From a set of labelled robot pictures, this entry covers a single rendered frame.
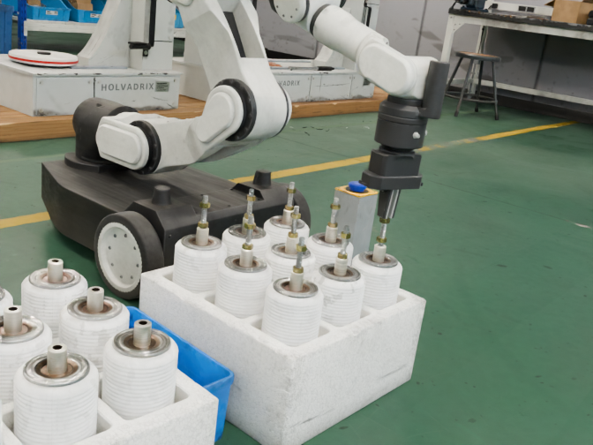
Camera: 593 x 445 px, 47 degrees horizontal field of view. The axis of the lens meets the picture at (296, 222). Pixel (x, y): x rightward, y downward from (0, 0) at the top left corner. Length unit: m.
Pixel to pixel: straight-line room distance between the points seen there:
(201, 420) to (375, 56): 0.65
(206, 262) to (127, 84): 2.22
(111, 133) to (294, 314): 0.94
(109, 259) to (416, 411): 0.77
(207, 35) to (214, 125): 0.21
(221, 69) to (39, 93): 1.63
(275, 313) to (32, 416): 0.42
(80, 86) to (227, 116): 1.76
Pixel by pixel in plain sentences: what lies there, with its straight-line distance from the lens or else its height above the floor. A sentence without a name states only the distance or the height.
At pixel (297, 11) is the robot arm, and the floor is 0.68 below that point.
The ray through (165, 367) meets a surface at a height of 0.24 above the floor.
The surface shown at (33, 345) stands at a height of 0.25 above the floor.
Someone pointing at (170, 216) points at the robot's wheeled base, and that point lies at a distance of 1.58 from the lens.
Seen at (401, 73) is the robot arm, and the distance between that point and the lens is 1.18.
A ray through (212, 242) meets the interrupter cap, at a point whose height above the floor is 0.25.
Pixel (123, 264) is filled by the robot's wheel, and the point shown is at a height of 0.08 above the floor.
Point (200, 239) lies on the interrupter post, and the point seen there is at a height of 0.26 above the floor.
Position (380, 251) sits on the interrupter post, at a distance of 1.30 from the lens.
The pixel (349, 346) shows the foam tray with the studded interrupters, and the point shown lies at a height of 0.16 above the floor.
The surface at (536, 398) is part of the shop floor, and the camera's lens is 1.51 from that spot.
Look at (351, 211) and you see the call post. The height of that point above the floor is 0.28.
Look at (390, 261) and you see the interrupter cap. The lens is 1.31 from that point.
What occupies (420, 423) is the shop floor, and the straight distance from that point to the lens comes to 1.32.
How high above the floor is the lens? 0.71
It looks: 18 degrees down
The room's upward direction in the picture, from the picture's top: 7 degrees clockwise
